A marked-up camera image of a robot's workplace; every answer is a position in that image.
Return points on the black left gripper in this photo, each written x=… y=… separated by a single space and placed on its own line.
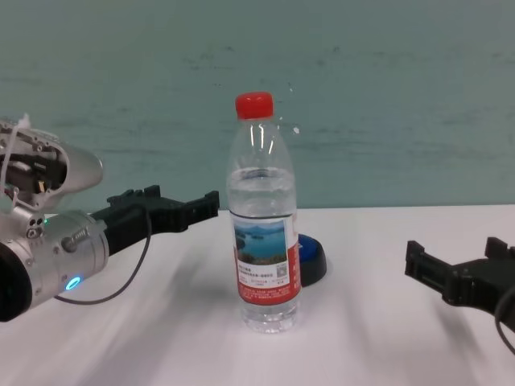
x=133 y=225

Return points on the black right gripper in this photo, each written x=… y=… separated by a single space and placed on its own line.
x=479 y=285

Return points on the blue push button black base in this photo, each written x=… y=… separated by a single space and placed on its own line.
x=314 y=261

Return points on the left robot arm silver black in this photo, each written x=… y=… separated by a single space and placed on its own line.
x=44 y=257

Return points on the clear water bottle red cap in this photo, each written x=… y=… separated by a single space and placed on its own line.
x=263 y=225

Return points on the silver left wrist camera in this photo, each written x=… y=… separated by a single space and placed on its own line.
x=80 y=169

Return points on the white zip tie left camera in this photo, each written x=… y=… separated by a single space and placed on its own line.
x=10 y=144

